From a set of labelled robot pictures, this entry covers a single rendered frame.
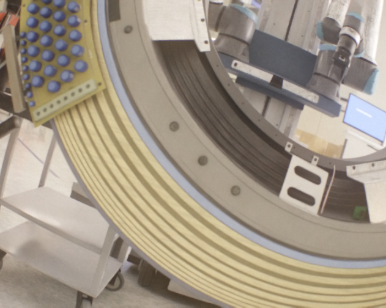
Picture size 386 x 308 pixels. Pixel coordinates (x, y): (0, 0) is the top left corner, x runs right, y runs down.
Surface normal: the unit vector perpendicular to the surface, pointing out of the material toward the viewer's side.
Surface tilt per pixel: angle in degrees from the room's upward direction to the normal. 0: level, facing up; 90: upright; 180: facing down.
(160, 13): 76
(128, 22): 90
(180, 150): 90
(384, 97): 90
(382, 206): 61
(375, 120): 90
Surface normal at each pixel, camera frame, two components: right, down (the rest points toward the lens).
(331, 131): -0.76, -0.24
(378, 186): -0.11, -0.51
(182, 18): 0.49, -0.03
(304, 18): -0.06, 0.04
